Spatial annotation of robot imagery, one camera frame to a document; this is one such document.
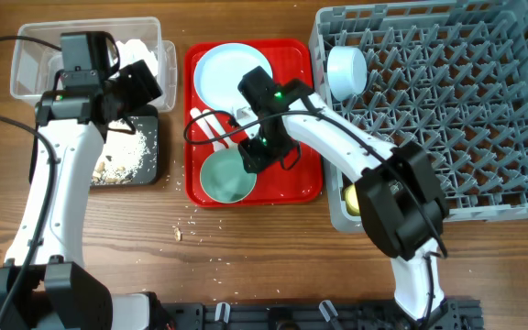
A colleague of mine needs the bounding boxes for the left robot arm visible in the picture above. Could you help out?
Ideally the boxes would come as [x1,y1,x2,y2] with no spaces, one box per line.
[0,31,175,329]

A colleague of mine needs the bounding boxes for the light blue plate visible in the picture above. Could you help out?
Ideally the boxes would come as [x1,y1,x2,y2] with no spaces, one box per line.
[193,43,273,113]

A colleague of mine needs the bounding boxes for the white paper napkin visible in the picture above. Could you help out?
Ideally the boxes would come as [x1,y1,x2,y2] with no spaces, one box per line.
[48,38,160,79]

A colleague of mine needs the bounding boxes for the white plastic fork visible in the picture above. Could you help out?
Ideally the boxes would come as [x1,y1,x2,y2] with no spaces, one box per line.
[190,107,226,152]

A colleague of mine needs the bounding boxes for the red serving tray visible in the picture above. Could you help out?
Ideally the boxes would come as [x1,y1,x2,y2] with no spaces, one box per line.
[183,38,323,206]

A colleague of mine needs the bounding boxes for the food scrap on table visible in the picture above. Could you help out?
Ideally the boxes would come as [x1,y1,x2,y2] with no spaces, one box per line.
[174,227,182,242]

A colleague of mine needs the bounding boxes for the black plastic tray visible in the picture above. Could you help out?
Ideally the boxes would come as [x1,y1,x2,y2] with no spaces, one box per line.
[28,104,160,187]

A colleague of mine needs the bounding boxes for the light blue bowl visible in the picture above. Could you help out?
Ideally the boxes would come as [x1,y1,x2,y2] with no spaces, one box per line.
[327,46,368,101]

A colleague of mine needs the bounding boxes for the clear plastic bin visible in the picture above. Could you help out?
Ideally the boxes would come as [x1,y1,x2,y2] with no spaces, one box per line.
[10,16,178,112]

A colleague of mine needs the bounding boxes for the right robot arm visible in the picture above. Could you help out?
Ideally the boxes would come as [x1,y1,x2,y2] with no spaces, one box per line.
[237,67,449,327]

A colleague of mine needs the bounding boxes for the green bowl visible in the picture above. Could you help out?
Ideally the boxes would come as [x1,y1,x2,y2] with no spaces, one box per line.
[200,148,257,204]

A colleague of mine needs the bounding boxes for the rice and food scraps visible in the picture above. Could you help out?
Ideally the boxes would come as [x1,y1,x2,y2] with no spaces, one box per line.
[91,119,149,185]

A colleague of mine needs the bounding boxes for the grey dishwasher rack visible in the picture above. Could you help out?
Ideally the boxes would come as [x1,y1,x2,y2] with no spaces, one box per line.
[309,1,528,221]

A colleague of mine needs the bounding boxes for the white plastic spoon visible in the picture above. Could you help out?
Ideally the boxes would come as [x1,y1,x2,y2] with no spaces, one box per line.
[203,109,237,149]

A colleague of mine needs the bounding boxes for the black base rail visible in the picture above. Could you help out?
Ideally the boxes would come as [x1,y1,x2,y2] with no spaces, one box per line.
[163,298,485,330]

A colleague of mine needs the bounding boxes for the yellow cup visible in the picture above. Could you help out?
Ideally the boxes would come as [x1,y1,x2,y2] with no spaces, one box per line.
[343,184,360,215]

